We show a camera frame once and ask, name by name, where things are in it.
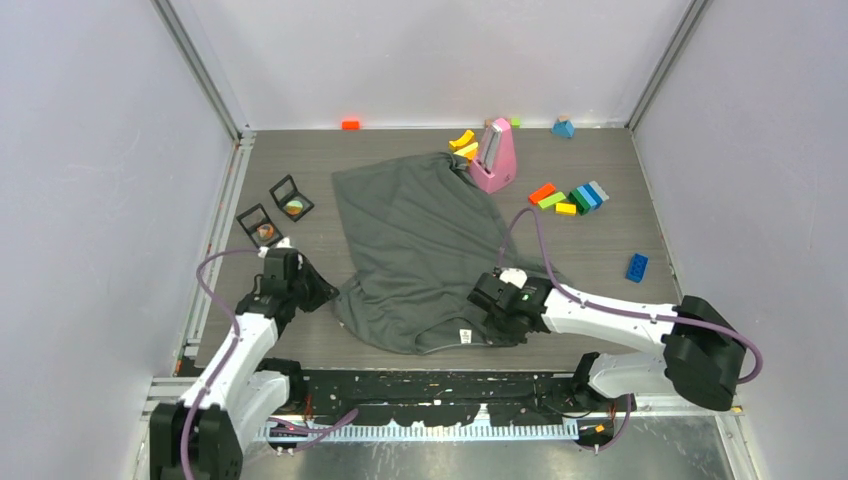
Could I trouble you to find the blue triangular block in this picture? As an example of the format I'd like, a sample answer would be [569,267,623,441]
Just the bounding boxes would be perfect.
[551,115,576,139]

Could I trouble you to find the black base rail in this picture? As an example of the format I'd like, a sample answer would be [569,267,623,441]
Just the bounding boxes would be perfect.
[142,368,743,445]

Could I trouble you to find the black brooch box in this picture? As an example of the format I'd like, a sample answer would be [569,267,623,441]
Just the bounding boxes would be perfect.
[269,175,314,222]
[235,203,284,248]

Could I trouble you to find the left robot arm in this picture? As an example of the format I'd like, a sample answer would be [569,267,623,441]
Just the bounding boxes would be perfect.
[148,238,338,479]

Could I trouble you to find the orange long block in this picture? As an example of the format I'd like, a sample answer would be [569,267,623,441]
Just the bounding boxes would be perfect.
[528,183,557,205]

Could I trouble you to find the black brooch box near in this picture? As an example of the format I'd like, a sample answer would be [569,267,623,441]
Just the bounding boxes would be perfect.
[235,203,284,248]

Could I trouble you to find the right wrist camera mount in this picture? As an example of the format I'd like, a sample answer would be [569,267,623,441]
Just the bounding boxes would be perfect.
[498,268,528,290]

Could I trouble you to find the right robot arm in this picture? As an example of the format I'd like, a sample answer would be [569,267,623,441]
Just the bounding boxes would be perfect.
[468,268,750,412]

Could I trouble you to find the black brooch box far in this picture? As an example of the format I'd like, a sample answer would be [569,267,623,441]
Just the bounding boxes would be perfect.
[269,175,314,222]

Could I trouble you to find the pink metronome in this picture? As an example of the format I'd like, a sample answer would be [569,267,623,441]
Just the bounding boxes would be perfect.
[468,118,517,194]

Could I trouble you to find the yellow curved blocks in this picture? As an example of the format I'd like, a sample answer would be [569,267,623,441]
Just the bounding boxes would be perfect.
[448,129,479,162]

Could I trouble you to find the red block by wall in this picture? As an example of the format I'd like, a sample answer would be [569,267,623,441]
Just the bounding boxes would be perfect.
[341,119,361,130]

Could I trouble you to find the grey t-shirt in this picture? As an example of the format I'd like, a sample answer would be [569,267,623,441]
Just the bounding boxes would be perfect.
[332,152,546,355]

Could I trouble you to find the blue flat brick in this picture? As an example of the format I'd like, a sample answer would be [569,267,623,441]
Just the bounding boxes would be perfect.
[625,253,649,283]

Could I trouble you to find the small yellow block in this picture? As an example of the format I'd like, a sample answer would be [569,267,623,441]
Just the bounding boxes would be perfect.
[555,202,578,216]

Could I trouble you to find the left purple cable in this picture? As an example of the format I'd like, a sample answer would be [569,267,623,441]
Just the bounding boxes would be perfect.
[180,248,359,480]

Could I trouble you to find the stacked blue green bricks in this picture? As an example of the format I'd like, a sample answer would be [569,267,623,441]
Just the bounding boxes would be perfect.
[567,181,609,215]

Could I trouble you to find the lime green block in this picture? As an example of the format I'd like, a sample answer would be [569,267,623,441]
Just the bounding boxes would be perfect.
[537,191,567,210]

